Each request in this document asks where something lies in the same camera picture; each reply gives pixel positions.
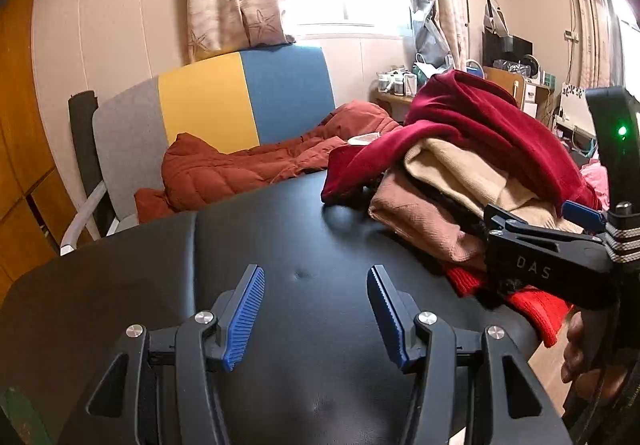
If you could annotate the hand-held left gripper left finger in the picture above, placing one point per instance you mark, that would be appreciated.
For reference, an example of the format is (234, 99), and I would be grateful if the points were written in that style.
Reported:
(245, 315)

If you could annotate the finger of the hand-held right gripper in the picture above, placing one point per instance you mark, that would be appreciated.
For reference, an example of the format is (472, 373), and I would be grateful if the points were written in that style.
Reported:
(582, 216)
(505, 225)

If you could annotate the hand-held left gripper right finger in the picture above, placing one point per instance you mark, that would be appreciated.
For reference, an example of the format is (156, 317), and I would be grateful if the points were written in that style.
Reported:
(387, 320)

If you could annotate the dark red embroidered sweater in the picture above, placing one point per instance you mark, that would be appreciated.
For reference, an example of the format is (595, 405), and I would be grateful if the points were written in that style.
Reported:
(475, 125)

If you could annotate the person's right hand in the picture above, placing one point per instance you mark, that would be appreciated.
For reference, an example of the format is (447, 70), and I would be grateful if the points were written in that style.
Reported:
(575, 350)

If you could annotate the pink cloth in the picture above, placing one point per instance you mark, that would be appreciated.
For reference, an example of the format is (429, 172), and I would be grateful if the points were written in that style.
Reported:
(597, 182)

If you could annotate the bright red knit garment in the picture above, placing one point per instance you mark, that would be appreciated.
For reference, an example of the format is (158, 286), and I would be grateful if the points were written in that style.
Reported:
(535, 310)

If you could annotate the beige sweater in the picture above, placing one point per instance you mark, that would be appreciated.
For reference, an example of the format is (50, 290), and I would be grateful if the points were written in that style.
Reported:
(465, 170)

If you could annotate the dusty pink garment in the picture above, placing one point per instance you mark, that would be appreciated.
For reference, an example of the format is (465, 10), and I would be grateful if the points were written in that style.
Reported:
(420, 220)

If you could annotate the cluttered wooden desk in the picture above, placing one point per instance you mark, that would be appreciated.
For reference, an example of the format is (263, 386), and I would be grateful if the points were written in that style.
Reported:
(505, 85)

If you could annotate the rust quilted jacket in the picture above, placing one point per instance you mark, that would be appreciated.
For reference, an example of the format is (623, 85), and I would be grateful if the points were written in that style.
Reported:
(225, 175)

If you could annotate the black monitor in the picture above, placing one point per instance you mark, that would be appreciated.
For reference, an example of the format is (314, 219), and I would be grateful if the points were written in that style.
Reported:
(505, 47)

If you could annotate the grey plastic bag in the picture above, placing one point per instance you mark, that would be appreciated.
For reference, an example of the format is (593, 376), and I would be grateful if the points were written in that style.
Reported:
(431, 35)

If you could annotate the grey yellow blue sofa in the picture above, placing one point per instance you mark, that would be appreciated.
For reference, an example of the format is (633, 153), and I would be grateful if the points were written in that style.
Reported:
(200, 95)

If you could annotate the thin metal floor stand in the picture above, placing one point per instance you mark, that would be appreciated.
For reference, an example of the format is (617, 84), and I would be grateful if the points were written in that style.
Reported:
(466, 0)

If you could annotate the green glass plate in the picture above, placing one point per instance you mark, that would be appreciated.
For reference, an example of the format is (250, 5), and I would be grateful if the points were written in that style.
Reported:
(12, 417)

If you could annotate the wooden wardrobe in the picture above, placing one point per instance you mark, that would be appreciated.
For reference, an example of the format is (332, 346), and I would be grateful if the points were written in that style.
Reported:
(20, 135)

